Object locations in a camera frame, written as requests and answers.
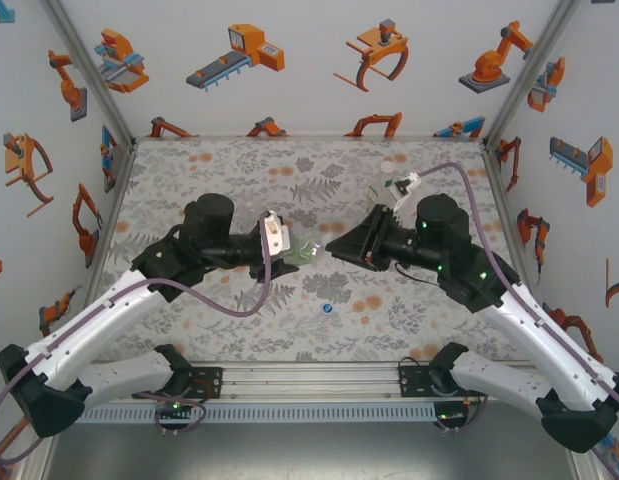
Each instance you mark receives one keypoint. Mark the blue bottle cap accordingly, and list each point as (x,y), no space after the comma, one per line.
(327,308)

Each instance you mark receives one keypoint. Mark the grey metal sheet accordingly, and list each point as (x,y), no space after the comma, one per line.
(309,455)

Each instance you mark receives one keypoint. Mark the white bottle cap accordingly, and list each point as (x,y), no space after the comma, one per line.
(387,167)

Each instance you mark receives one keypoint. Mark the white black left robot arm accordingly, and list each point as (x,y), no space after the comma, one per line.
(104,315)

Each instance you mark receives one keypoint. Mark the aluminium table edge rail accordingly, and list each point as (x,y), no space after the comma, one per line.
(109,225)
(499,190)

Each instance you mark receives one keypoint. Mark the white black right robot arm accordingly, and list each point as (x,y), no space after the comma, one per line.
(549,345)

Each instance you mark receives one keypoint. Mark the aluminium frame post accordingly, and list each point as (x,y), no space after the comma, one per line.
(586,467)
(39,472)
(89,65)
(536,65)

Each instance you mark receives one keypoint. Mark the wide aluminium extrusion rail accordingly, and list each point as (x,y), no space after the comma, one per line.
(309,382)

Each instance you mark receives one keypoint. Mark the clear bottle pale green label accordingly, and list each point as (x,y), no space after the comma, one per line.
(304,252)

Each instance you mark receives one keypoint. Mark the floral patterned table mat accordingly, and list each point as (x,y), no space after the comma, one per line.
(269,340)

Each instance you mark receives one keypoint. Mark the small circuit board with LED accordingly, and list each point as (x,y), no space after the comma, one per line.
(450,416)
(174,407)

